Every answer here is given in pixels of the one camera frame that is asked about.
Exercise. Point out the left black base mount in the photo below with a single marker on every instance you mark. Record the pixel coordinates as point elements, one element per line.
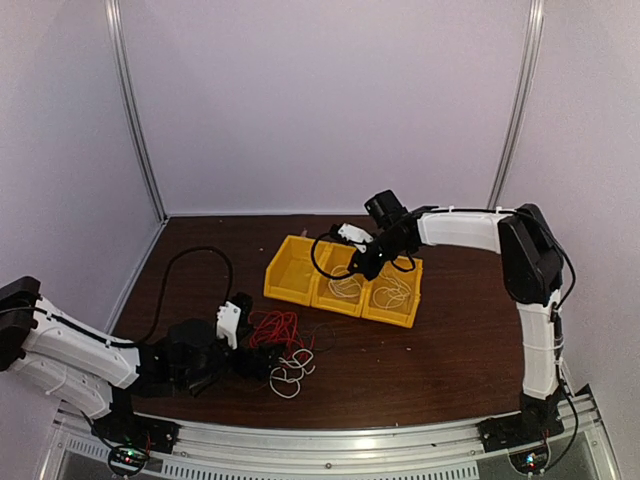
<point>131,439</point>

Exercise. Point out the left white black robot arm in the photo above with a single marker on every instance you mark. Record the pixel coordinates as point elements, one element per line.
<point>93,370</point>

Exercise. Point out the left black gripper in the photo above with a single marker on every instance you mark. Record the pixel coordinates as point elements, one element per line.
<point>262,367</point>

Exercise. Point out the left aluminium frame post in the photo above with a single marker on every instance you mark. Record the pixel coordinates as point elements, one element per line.
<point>133,120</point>

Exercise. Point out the aluminium front rail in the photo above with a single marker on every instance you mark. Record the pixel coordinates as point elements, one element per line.
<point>451,450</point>

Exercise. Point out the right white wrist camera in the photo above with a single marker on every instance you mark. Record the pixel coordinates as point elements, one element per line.
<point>349,234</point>

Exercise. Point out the yellow bin near end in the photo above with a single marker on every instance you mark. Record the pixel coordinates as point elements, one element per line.
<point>394,296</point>

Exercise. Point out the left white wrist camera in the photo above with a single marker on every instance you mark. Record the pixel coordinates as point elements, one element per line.
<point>227,323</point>

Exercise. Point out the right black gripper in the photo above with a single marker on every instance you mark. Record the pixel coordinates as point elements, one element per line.
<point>371,270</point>

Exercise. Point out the right aluminium frame post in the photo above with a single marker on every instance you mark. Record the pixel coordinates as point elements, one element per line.
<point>527,70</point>

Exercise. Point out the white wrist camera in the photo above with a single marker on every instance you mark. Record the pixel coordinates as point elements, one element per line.
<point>349,234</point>
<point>227,323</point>

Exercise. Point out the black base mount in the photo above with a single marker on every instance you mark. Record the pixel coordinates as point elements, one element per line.
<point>131,439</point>
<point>524,438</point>

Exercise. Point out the yellow bin middle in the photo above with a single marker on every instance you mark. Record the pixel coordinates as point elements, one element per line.
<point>343,296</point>

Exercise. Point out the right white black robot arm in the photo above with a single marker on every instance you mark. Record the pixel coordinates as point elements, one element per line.
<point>532,265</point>

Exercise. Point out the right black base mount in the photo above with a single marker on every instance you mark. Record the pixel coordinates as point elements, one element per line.
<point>524,438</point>

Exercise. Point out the aluminium frame post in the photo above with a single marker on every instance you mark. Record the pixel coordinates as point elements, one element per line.
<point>527,70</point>
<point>133,120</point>

